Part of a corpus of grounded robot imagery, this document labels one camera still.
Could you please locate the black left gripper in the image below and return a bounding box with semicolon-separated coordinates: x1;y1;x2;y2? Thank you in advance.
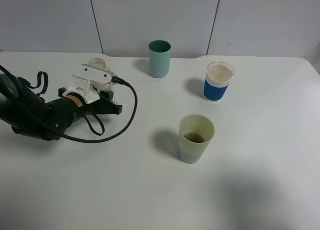
45;88;123;130

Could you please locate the clear plastic drink bottle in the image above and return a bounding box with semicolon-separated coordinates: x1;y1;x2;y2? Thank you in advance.
85;58;122;116

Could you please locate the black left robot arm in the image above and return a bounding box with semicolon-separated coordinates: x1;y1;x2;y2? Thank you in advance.
0;74;123;141

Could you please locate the teal plastic cup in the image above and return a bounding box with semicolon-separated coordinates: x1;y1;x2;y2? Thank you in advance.
148;40;171;78

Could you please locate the light green plastic cup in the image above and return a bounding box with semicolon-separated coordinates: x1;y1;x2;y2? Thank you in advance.
178;114;215;164

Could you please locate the blue sleeved paper cup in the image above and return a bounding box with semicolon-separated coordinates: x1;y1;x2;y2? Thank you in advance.
203;61;235;102

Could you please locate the black camera cable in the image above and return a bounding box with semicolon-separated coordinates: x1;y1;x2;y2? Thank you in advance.
0;64;139;143

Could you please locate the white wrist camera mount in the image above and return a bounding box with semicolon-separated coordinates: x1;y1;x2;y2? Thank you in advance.
62;64;117;104

